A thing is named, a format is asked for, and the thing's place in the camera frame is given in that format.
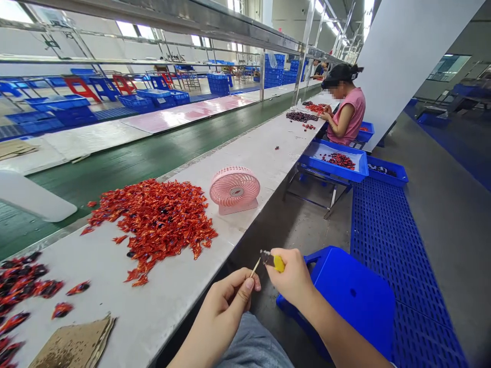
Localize person's right hand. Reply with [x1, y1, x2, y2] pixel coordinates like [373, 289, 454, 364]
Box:
[265, 248, 318, 307]

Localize person's left hand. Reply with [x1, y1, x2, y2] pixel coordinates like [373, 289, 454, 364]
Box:
[200, 267, 262, 333]

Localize yellow handled cutter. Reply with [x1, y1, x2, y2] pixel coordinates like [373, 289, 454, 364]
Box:
[259, 249, 286, 273]

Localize blue plastic stool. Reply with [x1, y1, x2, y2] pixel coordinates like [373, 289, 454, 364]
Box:
[276, 245, 396, 362]

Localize person's legs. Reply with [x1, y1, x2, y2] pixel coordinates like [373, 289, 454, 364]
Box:
[221, 311, 295, 368]

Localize pink desk fan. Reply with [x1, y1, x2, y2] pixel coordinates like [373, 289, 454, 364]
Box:
[209, 165, 261, 216]

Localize blue plastic floor grid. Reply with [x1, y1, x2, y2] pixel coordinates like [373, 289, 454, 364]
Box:
[349, 176, 470, 368]

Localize blue tray with red parts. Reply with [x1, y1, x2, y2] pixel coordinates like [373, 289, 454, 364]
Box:
[299, 139, 370, 183]

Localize pile of red plastic parts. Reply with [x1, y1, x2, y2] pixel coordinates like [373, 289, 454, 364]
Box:
[80, 177, 219, 288]

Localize blue tray with dark parts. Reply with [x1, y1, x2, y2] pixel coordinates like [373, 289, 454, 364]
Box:
[366, 155, 410, 188]

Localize heap of dark purple parts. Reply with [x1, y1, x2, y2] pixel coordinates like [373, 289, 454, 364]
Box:
[285, 110, 320, 124]

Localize small blue tray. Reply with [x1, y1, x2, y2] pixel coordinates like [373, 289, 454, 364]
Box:
[355, 121, 375, 144]

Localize heap of small red parts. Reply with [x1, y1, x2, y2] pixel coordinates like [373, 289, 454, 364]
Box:
[302, 101, 331, 116]

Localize pink sheet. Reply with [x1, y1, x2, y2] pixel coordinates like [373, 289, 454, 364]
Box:
[119, 96, 258, 135]

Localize green conveyor belt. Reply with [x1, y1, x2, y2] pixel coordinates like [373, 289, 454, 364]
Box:
[0, 82, 323, 261]

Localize stack of blue crates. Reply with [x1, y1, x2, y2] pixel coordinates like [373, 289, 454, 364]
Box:
[207, 53, 310, 97]

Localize brown cardboard sheet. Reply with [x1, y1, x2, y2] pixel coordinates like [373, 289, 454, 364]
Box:
[29, 312, 117, 368]

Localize pile of dark red parts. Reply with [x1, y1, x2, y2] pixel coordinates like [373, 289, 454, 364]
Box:
[0, 251, 91, 368]

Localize white plastic container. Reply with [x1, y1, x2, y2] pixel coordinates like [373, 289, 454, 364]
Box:
[0, 169, 79, 223]

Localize group of blue crates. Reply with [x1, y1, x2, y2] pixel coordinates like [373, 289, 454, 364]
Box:
[0, 68, 191, 135]

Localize red plastic stool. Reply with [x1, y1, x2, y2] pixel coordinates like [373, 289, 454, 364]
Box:
[62, 75, 102, 105]

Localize flat cardboard piece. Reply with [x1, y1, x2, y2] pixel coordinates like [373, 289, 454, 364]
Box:
[0, 138, 40, 162]

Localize metal frame stand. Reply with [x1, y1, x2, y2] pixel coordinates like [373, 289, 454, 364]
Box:
[283, 165, 353, 220]

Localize overhead metal shelf frame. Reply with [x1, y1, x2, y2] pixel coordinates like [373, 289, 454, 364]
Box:
[0, 0, 363, 102]

